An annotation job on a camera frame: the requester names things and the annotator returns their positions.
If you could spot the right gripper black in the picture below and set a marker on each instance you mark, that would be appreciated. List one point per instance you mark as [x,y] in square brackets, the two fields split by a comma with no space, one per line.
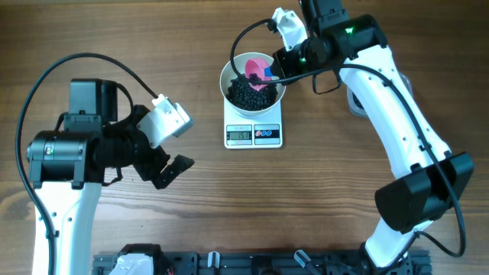
[281,63]

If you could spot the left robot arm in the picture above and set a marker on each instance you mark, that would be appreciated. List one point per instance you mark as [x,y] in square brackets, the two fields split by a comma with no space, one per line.
[67,166]

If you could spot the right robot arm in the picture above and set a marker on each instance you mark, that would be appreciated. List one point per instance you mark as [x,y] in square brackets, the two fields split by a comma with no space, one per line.
[428,178]

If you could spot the black beans in bowl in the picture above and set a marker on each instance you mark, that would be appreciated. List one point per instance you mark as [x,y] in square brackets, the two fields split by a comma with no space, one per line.
[242,95]

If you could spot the black aluminium base frame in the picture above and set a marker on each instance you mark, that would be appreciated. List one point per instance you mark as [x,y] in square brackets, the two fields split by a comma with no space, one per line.
[150,259]

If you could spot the white digital kitchen scale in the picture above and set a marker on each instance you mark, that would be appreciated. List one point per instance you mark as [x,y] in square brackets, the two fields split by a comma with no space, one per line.
[263,131]

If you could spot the clear plastic container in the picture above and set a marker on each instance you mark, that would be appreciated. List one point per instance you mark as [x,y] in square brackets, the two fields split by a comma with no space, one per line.
[356,108]

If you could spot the pink scoop blue handle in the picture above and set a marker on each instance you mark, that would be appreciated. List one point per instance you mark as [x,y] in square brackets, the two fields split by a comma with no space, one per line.
[258,70]

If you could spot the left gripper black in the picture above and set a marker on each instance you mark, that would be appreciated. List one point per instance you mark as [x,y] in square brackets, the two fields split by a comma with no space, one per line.
[147,170]

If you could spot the white bowl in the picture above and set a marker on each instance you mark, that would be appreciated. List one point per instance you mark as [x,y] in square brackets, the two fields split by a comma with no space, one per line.
[228,74]

